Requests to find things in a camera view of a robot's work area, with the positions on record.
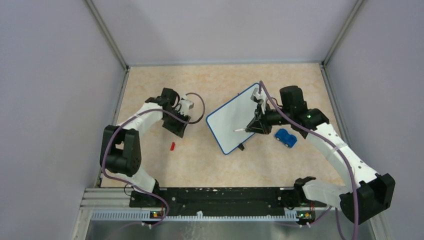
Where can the aluminium frame post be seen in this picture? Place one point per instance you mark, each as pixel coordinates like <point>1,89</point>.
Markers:
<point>104,30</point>
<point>349,21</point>

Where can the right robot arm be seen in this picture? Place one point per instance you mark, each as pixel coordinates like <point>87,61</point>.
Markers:
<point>365,193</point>

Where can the blue framed whiteboard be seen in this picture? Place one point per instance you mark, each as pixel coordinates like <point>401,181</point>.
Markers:
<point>235,114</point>

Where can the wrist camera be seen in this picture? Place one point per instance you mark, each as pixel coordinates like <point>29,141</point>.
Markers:
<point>259,97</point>
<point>184,106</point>

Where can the white whiteboard marker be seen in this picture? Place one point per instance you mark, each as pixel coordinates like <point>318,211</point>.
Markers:
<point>240,130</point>

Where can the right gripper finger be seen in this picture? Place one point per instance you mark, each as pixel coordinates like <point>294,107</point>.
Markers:
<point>256,128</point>
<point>257,121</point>

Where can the metal whiteboard stand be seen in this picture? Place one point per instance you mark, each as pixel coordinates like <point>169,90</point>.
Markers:
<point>241,147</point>

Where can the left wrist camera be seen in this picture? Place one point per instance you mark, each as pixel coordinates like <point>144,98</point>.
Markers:
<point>184,106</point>

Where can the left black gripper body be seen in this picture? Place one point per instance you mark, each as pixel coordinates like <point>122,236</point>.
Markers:
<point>178,115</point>

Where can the blue toy car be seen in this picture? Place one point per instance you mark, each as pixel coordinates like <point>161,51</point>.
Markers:
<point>287,139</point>

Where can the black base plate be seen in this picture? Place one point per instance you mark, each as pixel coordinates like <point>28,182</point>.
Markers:
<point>221,201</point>

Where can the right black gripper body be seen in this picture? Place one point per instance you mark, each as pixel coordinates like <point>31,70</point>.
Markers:
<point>271,118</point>

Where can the left aluminium frame post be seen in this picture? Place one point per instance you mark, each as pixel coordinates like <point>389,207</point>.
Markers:
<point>104,30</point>

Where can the white slotted cable duct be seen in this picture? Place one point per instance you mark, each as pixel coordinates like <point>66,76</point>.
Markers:
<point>147,216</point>

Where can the right aluminium frame post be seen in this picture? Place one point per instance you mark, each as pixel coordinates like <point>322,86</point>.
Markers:
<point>349,21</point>

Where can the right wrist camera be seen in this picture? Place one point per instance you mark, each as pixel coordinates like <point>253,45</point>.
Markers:
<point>259,97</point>

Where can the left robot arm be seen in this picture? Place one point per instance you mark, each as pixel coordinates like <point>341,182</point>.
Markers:
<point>121,155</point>

